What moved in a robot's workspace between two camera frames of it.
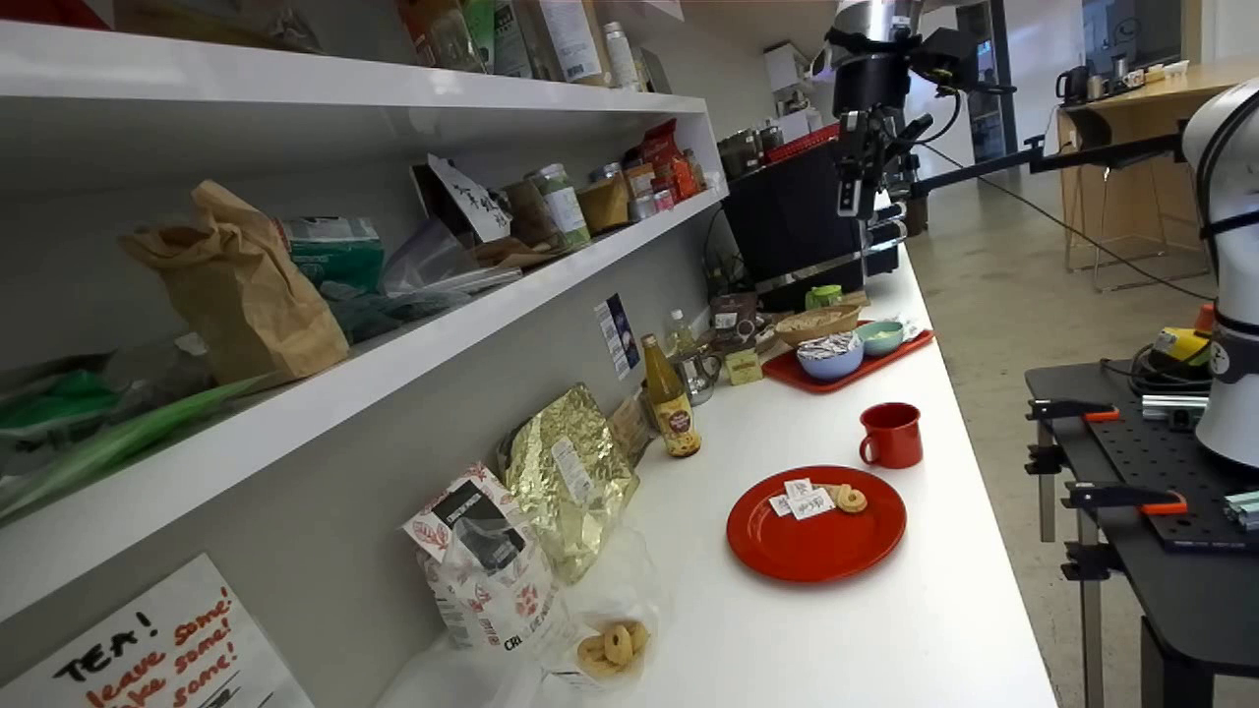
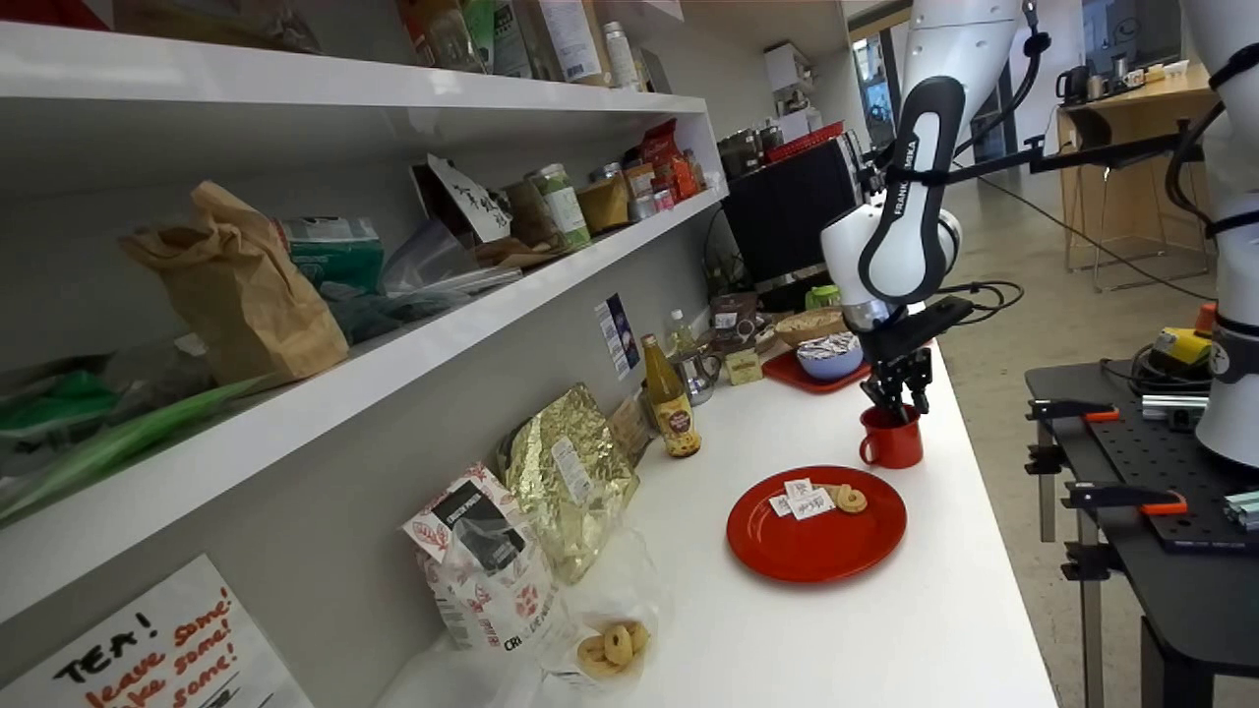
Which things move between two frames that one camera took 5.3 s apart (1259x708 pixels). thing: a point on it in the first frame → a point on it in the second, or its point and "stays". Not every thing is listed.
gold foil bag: (571, 464) stays
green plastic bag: (106, 426) stays
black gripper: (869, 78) → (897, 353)
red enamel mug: (894, 433) stays
